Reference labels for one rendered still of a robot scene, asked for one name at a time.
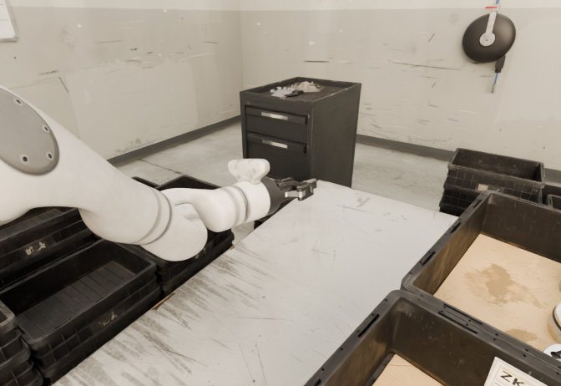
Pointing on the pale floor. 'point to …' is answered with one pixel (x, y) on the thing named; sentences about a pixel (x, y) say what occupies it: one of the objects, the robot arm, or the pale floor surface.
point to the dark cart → (302, 131)
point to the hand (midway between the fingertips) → (300, 184)
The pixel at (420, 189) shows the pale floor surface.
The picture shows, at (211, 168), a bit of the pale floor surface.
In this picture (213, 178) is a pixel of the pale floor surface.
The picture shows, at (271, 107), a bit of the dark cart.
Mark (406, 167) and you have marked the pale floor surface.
